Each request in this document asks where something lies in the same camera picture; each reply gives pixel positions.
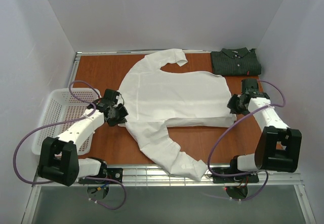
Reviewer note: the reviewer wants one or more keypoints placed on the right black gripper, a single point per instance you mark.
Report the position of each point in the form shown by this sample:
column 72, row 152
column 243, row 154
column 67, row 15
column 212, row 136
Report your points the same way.
column 233, row 105

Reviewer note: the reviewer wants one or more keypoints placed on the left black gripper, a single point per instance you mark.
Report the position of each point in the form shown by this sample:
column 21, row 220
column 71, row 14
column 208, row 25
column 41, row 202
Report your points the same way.
column 119, row 116

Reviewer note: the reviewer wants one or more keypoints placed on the white long sleeve shirt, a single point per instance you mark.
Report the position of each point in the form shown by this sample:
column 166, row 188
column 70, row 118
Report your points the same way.
column 157, row 100

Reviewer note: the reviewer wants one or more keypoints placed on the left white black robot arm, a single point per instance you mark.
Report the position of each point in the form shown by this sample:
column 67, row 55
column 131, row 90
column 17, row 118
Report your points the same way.
column 59, row 160

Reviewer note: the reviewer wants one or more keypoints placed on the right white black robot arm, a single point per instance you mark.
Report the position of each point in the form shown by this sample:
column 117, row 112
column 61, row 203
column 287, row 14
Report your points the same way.
column 279, row 145

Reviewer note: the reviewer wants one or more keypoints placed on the folded dark green shirt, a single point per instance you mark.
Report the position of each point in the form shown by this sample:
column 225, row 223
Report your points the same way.
column 236, row 62

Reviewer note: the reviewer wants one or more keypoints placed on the white plastic basket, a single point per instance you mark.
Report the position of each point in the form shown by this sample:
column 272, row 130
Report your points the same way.
column 62, row 106

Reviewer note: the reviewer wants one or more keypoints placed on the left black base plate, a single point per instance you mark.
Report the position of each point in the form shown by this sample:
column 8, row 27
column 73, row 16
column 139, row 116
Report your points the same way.
column 108, row 175

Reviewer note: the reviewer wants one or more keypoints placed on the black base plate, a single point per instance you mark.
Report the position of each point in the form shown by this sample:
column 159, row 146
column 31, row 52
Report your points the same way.
column 108, row 175
column 234, row 179

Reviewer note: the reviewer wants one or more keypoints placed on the aluminium table frame rail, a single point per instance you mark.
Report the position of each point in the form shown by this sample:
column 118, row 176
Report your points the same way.
column 152, row 175

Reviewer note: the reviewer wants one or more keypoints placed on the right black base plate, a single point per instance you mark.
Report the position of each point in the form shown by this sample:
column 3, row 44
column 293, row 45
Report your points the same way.
column 234, row 179

